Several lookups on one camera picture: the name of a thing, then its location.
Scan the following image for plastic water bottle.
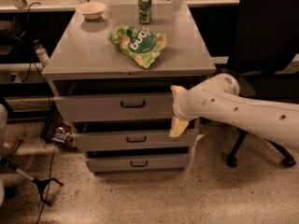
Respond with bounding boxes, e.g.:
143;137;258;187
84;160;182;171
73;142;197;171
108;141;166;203
34;39;50;67

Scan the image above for black office chair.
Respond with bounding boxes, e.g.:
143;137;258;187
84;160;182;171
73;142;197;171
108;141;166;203
199;0;299;168

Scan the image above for grey top drawer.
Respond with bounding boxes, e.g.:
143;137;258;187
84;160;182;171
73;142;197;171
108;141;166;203
52;79;209;122

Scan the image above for grey middle drawer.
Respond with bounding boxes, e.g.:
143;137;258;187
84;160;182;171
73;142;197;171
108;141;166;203
74;119;197;152

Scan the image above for small floor clutter items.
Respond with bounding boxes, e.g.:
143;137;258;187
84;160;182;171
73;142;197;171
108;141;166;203
52;123;76;148

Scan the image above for black tripod stand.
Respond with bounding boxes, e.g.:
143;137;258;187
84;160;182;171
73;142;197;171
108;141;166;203
0;157;63;207

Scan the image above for black cable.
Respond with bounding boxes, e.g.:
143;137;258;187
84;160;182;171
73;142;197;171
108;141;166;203
35;143;58;224

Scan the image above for grey bottom drawer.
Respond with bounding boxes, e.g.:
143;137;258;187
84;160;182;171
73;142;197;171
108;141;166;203
86;147;191;173

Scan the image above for beige bowl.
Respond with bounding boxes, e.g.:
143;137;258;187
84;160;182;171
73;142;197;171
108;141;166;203
76;2;107;20

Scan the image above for brown shoe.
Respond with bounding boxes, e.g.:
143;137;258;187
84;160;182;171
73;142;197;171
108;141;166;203
0;135;20;158

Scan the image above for green soda can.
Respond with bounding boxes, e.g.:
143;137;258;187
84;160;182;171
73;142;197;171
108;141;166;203
137;0;152;24

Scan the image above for green snack bag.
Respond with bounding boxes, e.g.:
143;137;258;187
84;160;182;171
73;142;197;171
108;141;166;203
108;24;167;69

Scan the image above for grey drawer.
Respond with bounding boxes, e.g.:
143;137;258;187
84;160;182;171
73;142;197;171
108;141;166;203
52;79;209;122
86;147;191;173
74;119;197;152

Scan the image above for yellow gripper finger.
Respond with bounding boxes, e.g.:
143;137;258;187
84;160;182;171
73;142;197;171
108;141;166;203
169;117;189;137
171;85;186;103

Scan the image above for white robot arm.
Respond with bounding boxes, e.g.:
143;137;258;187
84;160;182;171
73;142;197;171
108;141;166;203
169;74;299;149

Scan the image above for grey drawer cabinet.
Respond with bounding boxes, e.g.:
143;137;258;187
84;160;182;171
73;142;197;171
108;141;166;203
41;2;217;175

